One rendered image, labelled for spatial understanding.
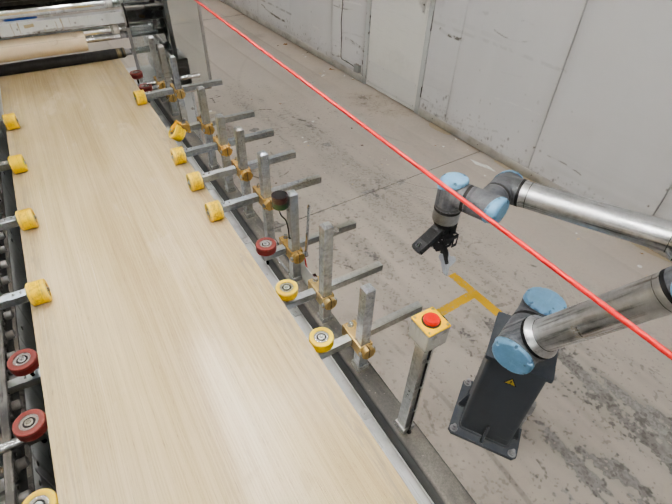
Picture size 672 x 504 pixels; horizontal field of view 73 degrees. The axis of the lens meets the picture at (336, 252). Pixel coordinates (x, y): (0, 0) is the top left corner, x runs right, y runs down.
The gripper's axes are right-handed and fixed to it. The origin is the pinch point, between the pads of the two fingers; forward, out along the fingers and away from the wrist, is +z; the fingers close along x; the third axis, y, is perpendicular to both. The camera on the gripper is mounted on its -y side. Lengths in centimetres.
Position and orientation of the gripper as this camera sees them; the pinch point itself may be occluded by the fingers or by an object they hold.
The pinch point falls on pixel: (430, 264)
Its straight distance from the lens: 171.1
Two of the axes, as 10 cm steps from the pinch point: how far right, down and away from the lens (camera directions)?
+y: 8.3, -3.5, 4.3
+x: -5.5, -5.7, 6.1
